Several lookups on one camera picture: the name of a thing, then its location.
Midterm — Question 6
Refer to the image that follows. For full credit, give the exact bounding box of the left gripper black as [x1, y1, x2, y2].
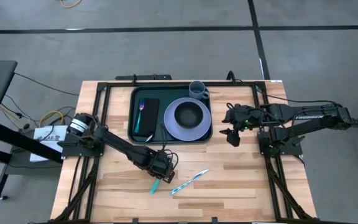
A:
[147, 148, 179, 185]

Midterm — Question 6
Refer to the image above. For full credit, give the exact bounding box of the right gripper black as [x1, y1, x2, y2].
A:
[219, 104, 263, 148]

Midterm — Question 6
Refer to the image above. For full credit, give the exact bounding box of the teal-handled spoon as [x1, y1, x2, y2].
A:
[149, 178, 162, 195]

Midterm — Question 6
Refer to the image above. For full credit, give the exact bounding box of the dark grey bowl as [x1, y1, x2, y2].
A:
[173, 101, 204, 129]

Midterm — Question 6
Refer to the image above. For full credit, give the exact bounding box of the lavender plate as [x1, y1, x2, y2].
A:
[163, 96, 213, 142]

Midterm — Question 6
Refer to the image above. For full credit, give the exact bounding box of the teal-handled iridescent fork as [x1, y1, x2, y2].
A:
[134, 98, 145, 134]

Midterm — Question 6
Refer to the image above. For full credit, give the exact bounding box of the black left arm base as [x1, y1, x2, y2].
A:
[60, 140, 106, 158]

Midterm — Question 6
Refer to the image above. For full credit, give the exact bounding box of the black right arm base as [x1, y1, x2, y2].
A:
[257, 129, 305, 157]

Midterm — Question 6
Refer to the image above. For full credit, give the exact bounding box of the dark green serving tray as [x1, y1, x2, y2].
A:
[127, 85, 214, 145]

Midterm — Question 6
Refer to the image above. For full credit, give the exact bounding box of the grey ceramic mug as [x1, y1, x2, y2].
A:
[188, 80, 211, 101]

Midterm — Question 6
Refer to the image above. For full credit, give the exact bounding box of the black cloth napkin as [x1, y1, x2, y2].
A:
[136, 97, 161, 138]

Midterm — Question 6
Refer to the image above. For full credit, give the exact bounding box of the black power strip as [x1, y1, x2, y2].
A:
[114, 73, 173, 82]

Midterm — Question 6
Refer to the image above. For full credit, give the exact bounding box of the white paper box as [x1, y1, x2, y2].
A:
[29, 124, 68, 163]

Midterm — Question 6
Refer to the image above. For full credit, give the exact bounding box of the teal-handled knife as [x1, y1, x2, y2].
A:
[169, 168, 210, 197]

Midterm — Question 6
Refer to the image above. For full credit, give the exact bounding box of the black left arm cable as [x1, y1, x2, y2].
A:
[154, 148, 179, 170]

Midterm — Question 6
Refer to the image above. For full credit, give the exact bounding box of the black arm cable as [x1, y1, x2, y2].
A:
[255, 88, 341, 108]
[154, 148, 179, 170]

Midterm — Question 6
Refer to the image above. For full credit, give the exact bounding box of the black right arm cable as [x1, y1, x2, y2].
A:
[255, 88, 341, 108]

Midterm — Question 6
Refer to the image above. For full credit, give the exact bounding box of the black table frame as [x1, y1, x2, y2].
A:
[52, 79, 316, 224]

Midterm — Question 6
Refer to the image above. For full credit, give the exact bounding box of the yellow cable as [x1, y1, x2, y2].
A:
[58, 0, 83, 9]
[38, 110, 65, 128]

